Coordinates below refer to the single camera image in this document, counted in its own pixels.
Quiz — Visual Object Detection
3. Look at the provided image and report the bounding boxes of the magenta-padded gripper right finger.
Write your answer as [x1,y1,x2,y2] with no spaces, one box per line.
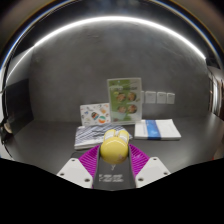
[128,143,172,189]

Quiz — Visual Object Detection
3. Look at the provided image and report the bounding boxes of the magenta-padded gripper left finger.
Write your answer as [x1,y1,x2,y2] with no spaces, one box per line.
[56,144,102,190]

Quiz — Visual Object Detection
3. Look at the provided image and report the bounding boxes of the blue striped book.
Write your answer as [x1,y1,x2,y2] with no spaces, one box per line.
[73,124,134,151]

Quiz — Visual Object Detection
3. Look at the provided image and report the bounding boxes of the white book with blue band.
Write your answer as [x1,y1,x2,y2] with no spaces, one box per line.
[133,118,182,141]

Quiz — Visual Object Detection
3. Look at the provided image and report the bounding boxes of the white card with colourful stickers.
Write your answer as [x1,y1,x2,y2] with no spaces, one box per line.
[79,102,112,127]

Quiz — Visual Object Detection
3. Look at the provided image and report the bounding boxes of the green upright menu sign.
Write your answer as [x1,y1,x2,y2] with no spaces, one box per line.
[106,77,144,126]

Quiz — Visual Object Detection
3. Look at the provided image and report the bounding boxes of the white ceiling light strip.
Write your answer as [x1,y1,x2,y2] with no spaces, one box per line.
[4,15,208,84]

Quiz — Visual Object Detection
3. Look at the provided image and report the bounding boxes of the group of white wall plates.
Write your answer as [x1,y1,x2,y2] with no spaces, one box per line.
[143,90,176,106]

